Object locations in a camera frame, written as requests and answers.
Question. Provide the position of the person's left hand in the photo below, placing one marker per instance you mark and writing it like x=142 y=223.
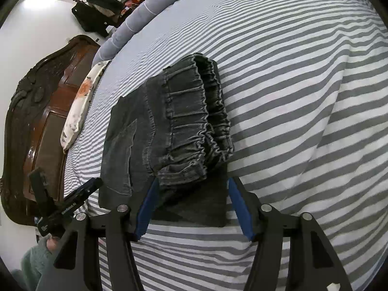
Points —
x=52 y=243

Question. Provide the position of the floral print pillow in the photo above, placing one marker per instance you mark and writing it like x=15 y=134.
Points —
x=80 y=103

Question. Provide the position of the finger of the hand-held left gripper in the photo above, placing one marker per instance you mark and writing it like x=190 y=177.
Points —
x=89 y=189

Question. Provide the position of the carved wooden headboard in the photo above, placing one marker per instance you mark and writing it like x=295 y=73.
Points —
x=36 y=112

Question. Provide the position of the grey rolled blanket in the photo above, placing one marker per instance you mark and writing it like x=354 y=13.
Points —
x=145 y=9

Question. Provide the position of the dark grey denim pants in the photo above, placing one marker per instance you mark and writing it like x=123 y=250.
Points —
x=169 y=112

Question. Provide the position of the dark green hanging garment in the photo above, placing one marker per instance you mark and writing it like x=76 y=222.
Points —
x=106 y=1

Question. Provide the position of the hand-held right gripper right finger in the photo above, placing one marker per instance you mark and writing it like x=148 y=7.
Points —
x=239 y=209

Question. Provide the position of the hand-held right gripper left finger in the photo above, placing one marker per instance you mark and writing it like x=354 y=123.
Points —
x=148 y=209

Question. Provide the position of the person's left forearm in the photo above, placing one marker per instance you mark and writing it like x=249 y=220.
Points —
x=35 y=266

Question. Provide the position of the grey white striped bed sheet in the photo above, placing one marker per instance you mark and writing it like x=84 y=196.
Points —
x=303 y=97

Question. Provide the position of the black hanging garment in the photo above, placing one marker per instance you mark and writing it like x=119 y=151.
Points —
x=91 y=18

